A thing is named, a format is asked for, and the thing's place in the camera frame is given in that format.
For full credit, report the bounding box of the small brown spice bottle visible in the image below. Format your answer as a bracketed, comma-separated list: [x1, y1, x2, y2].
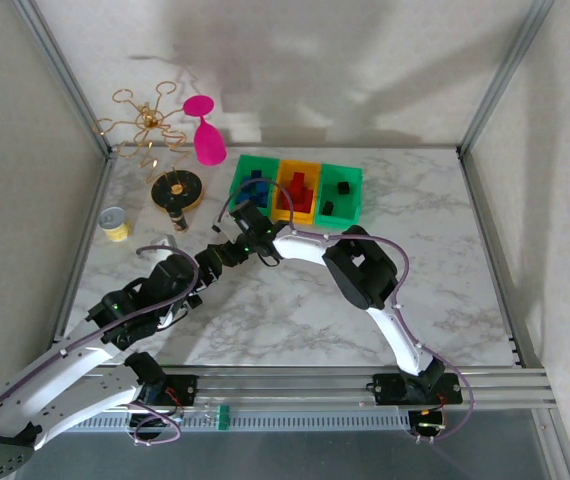
[170, 207, 191, 234]

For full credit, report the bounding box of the yellow plastic bin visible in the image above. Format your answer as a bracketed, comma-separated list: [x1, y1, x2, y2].
[270, 158, 322, 225]

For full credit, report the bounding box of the small tin can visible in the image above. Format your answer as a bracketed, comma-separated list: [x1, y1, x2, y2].
[98, 207, 134, 244]

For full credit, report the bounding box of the green plastic bin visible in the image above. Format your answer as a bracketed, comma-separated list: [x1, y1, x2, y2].
[313, 163, 364, 231]
[228, 153, 281, 220]

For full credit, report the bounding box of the pink plastic wine glass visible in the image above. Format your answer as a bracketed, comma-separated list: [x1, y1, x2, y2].
[182, 94, 227, 165]

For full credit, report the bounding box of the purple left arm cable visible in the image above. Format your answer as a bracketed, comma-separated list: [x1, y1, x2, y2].
[0, 243, 201, 446]

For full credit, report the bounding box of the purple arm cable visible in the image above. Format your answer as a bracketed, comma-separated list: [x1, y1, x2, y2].
[0, 243, 201, 446]
[219, 177, 476, 446]

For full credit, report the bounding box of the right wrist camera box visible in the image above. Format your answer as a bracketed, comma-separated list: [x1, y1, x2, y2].
[213, 201, 267, 236]

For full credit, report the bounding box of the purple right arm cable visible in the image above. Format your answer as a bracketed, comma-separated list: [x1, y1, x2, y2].
[219, 177, 476, 446]

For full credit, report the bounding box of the gold wire glass rack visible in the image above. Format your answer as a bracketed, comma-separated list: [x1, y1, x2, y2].
[92, 82, 206, 211]

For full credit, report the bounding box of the aluminium side rail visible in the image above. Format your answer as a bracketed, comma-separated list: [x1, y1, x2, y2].
[457, 147, 549, 374]
[52, 152, 119, 346]

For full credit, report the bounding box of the wide aluminium base rail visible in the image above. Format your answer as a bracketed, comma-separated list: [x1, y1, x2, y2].
[89, 367, 559, 414]

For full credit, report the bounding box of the thin aluminium cross rail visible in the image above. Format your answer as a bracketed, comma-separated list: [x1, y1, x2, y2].
[109, 142, 462, 151]

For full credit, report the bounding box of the grey slotted cable duct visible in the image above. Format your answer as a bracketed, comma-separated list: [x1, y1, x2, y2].
[72, 408, 414, 435]

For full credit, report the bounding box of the aluminium frame post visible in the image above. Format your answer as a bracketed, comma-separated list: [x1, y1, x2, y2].
[457, 0, 557, 154]
[12, 0, 116, 159]

